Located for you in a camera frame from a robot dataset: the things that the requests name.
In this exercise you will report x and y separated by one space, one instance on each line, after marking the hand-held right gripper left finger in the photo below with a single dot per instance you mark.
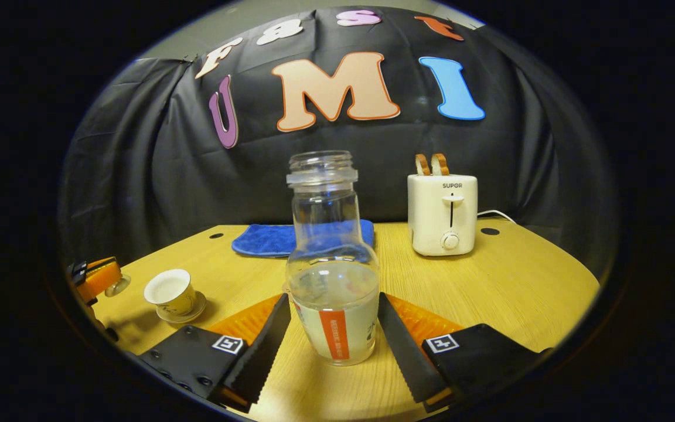
261 351

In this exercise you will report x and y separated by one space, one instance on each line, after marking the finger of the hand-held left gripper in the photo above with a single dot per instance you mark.
100 278

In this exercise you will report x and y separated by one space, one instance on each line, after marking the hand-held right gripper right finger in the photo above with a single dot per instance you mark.
408 357

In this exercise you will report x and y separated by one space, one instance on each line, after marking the yellow teacup lid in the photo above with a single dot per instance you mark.
118 285

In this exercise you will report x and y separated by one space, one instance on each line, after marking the clear water bottle orange label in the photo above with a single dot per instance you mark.
333 275

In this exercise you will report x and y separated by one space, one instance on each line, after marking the yellow ceramic saucer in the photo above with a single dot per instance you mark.
197 309

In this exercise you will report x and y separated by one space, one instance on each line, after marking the blue folded towel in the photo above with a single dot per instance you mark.
261 239

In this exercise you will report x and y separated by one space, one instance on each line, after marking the black backdrop cloth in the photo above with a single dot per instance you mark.
156 164

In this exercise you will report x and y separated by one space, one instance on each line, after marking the cream toaster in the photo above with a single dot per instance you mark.
440 217

